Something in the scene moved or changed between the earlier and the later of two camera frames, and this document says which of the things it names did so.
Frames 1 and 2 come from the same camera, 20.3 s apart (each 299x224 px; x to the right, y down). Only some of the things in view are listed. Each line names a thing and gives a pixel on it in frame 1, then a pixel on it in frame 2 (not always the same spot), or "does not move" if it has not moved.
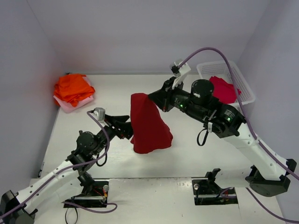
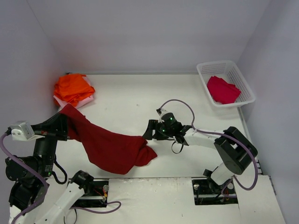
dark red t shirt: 151,130 -> 117,153
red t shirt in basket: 225,92 does not move
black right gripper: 165,97 -> 155,129
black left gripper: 116,127 -> 61,126
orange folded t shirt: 72,88 does not move
